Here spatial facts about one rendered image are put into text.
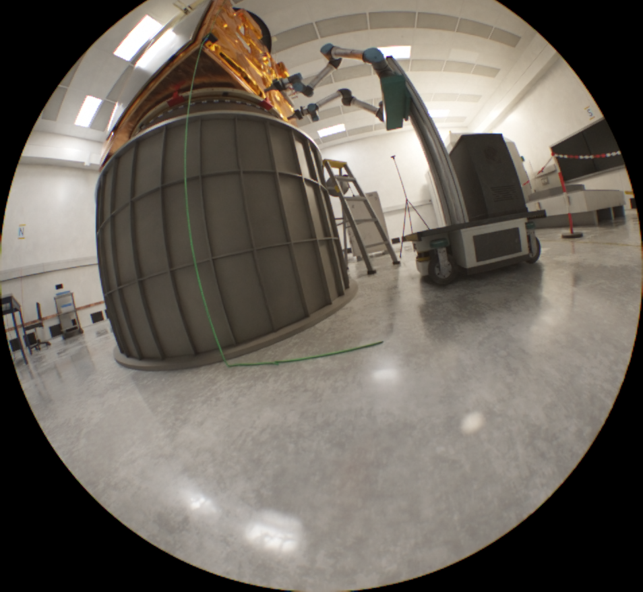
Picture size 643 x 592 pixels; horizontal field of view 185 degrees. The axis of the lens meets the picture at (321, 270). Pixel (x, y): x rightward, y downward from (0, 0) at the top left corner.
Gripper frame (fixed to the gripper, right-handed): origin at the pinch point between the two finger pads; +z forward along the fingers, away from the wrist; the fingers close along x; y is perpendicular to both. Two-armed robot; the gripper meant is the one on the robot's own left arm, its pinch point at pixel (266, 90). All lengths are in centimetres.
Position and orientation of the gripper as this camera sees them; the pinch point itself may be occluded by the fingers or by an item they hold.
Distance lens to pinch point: 192.5
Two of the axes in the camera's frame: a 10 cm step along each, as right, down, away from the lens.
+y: -2.2, -9.7, -0.7
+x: -2.5, 1.3, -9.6
